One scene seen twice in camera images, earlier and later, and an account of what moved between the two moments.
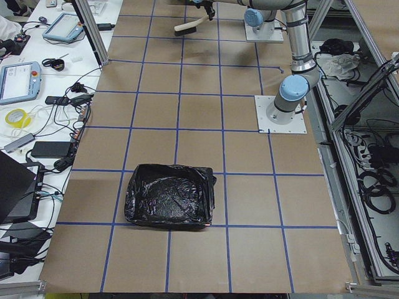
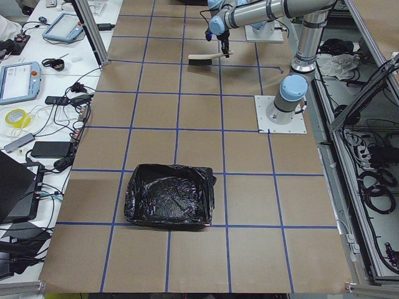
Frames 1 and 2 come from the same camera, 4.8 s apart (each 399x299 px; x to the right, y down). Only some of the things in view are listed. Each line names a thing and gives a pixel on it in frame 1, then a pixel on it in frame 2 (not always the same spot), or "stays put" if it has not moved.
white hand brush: [188, 28] → [204, 60]
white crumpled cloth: [340, 65] stays put
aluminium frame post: [93, 30] stays put
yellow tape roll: [19, 124] stays put
